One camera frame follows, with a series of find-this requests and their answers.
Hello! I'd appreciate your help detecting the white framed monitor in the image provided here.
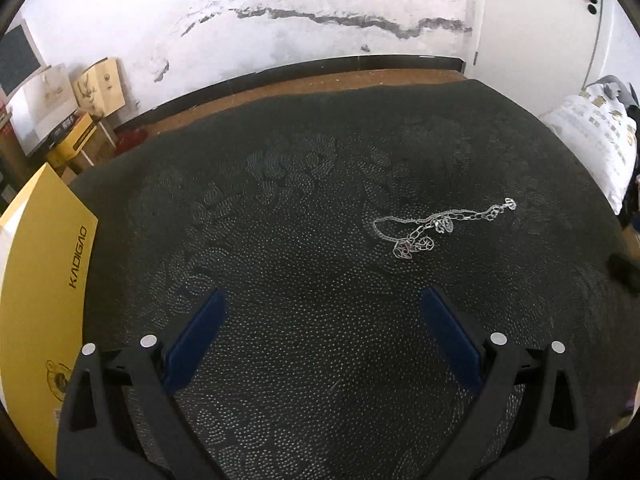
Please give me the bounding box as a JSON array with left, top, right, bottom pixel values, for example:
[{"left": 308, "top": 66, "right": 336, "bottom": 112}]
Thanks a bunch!
[{"left": 0, "top": 19, "right": 46, "bottom": 98}]

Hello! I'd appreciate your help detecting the beige cardboard box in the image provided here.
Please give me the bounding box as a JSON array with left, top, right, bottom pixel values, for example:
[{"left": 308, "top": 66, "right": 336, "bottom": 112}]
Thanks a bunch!
[{"left": 70, "top": 57, "right": 126, "bottom": 118}]

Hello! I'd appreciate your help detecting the large yellow box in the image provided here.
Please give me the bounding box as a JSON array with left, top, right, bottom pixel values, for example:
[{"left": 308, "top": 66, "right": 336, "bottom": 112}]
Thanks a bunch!
[{"left": 0, "top": 162, "right": 99, "bottom": 476}]

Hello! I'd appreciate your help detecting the black patterned tablecloth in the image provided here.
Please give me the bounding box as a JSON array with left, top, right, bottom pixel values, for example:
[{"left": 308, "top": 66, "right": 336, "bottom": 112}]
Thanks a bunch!
[{"left": 67, "top": 77, "right": 640, "bottom": 480}]

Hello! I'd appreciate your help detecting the red cloth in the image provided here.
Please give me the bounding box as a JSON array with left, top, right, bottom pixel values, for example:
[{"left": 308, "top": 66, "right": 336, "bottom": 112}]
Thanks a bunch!
[{"left": 115, "top": 127, "right": 151, "bottom": 153}]

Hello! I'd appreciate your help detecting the tall cardboard box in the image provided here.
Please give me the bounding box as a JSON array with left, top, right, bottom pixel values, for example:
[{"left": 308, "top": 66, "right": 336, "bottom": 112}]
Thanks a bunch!
[{"left": 0, "top": 107, "right": 26, "bottom": 173}]

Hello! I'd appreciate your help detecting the white printed bag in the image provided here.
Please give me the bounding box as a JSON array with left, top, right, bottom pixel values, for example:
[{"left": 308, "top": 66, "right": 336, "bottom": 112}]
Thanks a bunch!
[{"left": 540, "top": 82, "right": 638, "bottom": 213}]

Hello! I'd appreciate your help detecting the white door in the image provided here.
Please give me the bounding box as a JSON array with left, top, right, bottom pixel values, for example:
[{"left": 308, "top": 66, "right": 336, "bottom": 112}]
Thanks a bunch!
[{"left": 472, "top": 0, "right": 640, "bottom": 126}]

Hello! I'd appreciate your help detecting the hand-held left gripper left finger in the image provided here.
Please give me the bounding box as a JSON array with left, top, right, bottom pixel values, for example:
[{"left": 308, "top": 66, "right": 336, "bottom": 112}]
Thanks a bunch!
[{"left": 56, "top": 287, "right": 230, "bottom": 480}]

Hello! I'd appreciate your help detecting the silver chain necklace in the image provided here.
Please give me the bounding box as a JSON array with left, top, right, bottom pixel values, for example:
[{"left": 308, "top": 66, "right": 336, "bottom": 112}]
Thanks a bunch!
[{"left": 372, "top": 197, "right": 518, "bottom": 261}]

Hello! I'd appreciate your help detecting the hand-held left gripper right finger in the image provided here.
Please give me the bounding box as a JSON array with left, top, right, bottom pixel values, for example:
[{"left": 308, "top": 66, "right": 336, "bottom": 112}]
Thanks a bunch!
[{"left": 421, "top": 286, "right": 587, "bottom": 480}]

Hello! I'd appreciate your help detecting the small yellow and black box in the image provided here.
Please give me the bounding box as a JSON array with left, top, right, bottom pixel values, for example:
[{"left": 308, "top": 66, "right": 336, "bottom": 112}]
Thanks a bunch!
[{"left": 47, "top": 112, "right": 98, "bottom": 171}]

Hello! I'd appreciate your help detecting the grey cloth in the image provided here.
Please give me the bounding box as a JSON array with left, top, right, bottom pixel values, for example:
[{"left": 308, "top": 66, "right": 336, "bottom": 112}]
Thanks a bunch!
[{"left": 597, "top": 75, "right": 636, "bottom": 106}]

